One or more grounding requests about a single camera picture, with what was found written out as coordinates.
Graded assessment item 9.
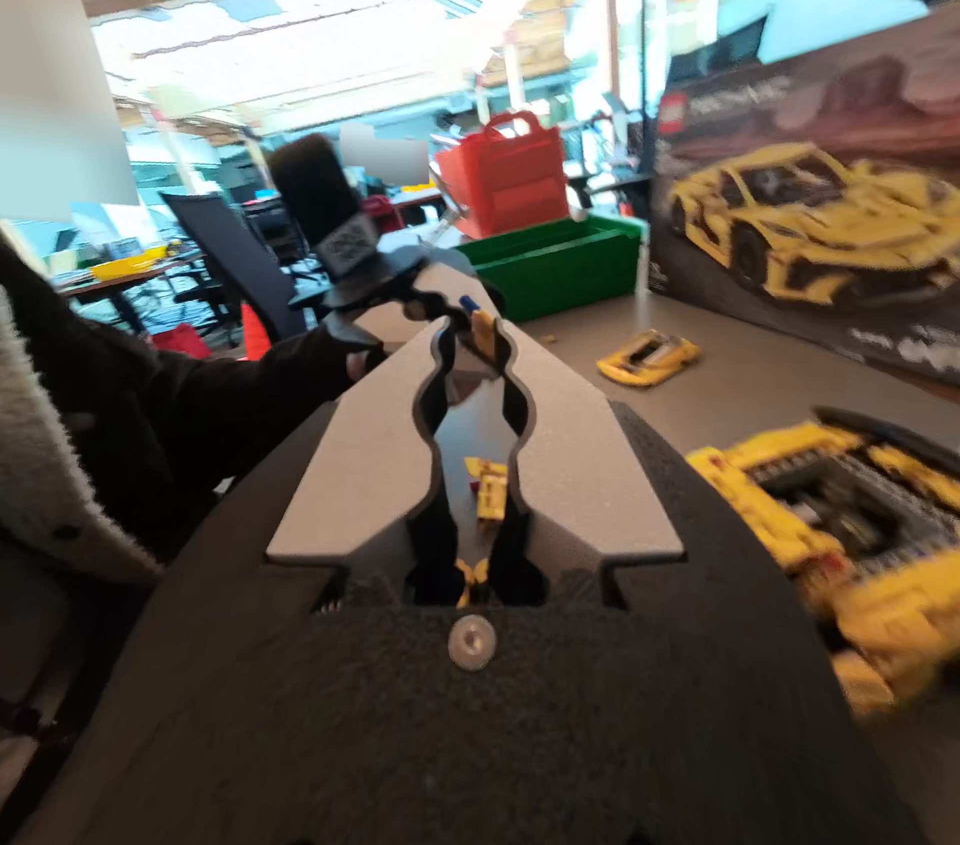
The yellow plastic tray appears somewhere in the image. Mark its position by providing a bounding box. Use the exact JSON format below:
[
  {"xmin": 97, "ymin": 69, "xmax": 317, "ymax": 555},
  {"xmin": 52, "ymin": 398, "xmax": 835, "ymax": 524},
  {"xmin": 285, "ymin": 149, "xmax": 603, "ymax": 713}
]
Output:
[{"xmin": 90, "ymin": 245, "xmax": 171, "ymax": 282}]

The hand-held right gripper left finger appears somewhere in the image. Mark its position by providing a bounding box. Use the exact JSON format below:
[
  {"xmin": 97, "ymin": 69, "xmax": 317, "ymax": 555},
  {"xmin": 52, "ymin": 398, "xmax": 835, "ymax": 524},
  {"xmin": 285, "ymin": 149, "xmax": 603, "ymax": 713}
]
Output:
[{"xmin": 266, "ymin": 318, "xmax": 461, "ymax": 608}]

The small yellow pin connector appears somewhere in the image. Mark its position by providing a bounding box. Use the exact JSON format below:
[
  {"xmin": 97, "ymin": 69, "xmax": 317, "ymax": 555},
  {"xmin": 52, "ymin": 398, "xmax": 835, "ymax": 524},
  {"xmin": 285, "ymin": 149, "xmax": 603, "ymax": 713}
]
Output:
[{"xmin": 456, "ymin": 293, "xmax": 502, "ymax": 368}]

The yellow toy brick car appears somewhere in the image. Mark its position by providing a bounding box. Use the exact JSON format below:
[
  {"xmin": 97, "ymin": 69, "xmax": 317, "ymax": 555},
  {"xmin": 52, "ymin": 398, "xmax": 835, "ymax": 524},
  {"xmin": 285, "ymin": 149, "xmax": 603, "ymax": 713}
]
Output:
[{"xmin": 453, "ymin": 406, "xmax": 960, "ymax": 719}]

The red plastic tote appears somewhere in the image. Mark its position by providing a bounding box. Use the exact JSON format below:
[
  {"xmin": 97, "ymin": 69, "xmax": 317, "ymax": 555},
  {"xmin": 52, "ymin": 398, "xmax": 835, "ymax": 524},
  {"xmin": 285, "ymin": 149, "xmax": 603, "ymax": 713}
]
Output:
[{"xmin": 435, "ymin": 110, "xmax": 571, "ymax": 239}]

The yellow headlight panel piece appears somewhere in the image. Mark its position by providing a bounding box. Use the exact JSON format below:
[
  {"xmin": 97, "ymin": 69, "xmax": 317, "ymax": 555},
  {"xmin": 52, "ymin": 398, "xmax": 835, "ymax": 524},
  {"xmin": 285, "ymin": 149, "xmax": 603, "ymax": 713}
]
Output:
[{"xmin": 596, "ymin": 329, "xmax": 703, "ymax": 388}]

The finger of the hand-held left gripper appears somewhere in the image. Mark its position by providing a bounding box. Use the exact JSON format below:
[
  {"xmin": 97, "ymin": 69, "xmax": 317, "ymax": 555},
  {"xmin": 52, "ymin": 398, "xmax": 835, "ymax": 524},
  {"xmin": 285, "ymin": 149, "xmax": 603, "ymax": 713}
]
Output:
[
  {"xmin": 352, "ymin": 307, "xmax": 438, "ymax": 351},
  {"xmin": 411, "ymin": 261, "xmax": 506, "ymax": 321}
]

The yellow hood panel assembly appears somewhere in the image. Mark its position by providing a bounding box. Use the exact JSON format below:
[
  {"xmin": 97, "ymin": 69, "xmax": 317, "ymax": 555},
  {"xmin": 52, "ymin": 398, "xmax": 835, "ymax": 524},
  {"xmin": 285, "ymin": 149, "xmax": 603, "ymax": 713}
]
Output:
[{"xmin": 463, "ymin": 456, "xmax": 511, "ymax": 524}]

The dark toy car box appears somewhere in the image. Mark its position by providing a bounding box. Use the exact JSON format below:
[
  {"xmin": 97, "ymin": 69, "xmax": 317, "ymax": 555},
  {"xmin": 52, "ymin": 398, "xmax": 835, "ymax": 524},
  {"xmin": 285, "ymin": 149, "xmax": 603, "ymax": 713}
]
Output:
[{"xmin": 648, "ymin": 0, "xmax": 960, "ymax": 385}]

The black tilted panel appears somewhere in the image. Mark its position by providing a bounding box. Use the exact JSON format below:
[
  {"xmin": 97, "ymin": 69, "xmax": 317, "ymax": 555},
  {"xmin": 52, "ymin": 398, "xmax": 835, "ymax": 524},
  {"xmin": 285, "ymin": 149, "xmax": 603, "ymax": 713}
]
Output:
[{"xmin": 157, "ymin": 191, "xmax": 309, "ymax": 344}]

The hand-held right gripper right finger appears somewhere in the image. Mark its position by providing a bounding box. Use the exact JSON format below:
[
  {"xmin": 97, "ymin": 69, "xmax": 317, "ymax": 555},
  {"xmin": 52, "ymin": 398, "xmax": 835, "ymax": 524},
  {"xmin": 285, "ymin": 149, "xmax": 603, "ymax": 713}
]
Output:
[{"xmin": 491, "ymin": 320, "xmax": 686, "ymax": 608}]

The green plastic bin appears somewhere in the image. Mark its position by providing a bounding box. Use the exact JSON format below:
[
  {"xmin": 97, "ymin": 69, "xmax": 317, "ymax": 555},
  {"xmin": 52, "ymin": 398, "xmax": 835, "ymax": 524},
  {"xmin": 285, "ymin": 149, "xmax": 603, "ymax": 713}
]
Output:
[{"xmin": 453, "ymin": 215, "xmax": 651, "ymax": 325}]

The person's left forearm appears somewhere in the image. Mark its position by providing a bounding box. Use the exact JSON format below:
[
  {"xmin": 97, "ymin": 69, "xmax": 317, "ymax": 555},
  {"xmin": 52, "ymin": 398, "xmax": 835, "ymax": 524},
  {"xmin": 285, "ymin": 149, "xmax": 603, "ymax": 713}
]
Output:
[{"xmin": 142, "ymin": 327, "xmax": 369, "ymax": 509}]

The black monitor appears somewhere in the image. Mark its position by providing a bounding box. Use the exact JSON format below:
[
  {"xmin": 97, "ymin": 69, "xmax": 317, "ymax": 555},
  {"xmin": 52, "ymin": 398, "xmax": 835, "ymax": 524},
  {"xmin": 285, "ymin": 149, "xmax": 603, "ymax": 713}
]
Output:
[{"xmin": 667, "ymin": 16, "xmax": 771, "ymax": 86}]

